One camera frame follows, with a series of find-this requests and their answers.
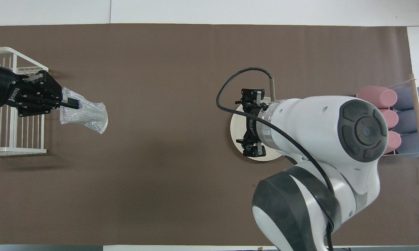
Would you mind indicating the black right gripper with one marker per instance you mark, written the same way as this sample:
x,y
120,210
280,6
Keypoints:
x,y
254,122

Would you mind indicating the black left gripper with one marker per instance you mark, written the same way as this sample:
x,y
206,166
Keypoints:
x,y
24,94

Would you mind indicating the round cream plate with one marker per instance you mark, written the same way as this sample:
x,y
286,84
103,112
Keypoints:
x,y
238,129

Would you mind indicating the brown table mat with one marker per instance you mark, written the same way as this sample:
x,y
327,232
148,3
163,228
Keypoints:
x,y
160,191

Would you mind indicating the pink plastic cup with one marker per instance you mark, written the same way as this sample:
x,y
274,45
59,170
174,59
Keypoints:
x,y
394,141
390,118
376,97

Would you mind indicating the blue plastic cup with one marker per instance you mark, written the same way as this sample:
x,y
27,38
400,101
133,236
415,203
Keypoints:
x,y
408,121
409,144
406,98

